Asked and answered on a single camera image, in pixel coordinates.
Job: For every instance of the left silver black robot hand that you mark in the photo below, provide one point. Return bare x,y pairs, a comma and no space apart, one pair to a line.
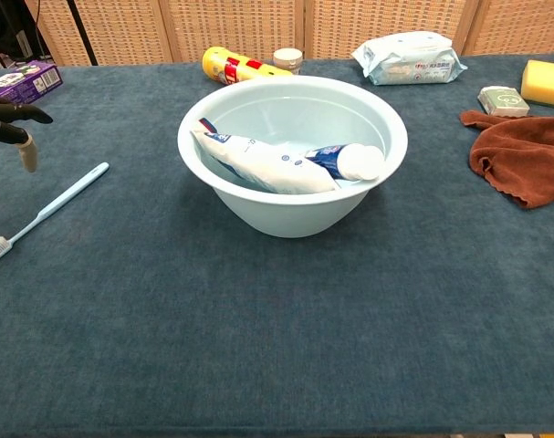
7,132

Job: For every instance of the light blue toothbrush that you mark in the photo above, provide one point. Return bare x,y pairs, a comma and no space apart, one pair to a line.
57,203

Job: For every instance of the blue white toothpaste tube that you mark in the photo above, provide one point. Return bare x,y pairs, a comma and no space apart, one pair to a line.
358,162

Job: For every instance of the light blue plastic basin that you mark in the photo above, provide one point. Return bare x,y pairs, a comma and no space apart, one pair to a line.
304,214

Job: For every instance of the purple toothpaste box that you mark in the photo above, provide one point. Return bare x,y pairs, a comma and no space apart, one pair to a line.
25,82

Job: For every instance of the black tripod stand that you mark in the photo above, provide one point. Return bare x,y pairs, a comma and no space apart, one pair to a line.
82,36

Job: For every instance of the yellow red canister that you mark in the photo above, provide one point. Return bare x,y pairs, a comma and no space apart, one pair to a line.
231,66

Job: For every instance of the wicker folding screen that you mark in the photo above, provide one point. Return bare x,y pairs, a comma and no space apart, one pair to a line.
240,27

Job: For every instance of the small white round jar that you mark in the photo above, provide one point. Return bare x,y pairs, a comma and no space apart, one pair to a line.
287,59

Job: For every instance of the dark blue table cloth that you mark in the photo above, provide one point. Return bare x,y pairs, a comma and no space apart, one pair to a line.
304,342

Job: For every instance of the light blue wet wipes pack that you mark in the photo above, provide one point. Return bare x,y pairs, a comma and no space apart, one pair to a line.
409,61

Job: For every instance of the small green soap box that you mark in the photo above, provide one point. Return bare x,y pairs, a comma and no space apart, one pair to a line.
504,101

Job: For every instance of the brown towel cloth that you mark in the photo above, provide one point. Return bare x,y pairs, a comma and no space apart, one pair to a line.
523,155

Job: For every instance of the yellow sponge block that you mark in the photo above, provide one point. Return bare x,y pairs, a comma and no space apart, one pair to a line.
546,82

